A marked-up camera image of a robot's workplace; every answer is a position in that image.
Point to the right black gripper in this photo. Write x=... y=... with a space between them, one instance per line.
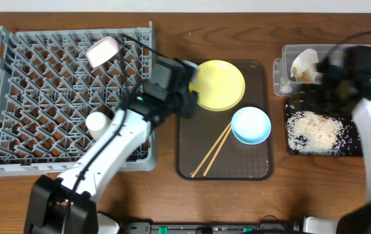
x=307 y=98

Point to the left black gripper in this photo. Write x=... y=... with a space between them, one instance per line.
x=189 y=91

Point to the green snack wrapper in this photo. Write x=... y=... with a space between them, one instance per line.
x=304 y=76

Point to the white napkin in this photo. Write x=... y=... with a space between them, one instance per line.
x=307 y=60

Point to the wooden chopstick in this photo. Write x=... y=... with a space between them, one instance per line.
x=217 y=156
x=205 y=157

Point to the white bowl with food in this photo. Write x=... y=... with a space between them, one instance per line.
x=102 y=51

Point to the small white cup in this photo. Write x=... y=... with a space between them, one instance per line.
x=97 y=124

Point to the light blue bowl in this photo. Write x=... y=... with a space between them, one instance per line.
x=251 y=125

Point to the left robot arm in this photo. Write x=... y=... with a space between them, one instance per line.
x=67 y=204

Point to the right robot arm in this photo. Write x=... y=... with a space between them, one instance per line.
x=358 y=221

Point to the black waste tray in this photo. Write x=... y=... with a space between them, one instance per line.
x=353 y=146

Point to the spilled rice food waste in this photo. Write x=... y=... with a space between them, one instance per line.
x=312 y=134

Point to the grey dishwasher rack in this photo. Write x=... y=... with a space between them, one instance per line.
x=48 y=88

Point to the yellow round plate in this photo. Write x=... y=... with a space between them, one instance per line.
x=220 y=85

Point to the dark brown serving tray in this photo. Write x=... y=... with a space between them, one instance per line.
x=236 y=161

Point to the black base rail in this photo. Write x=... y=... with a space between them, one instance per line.
x=148 y=228

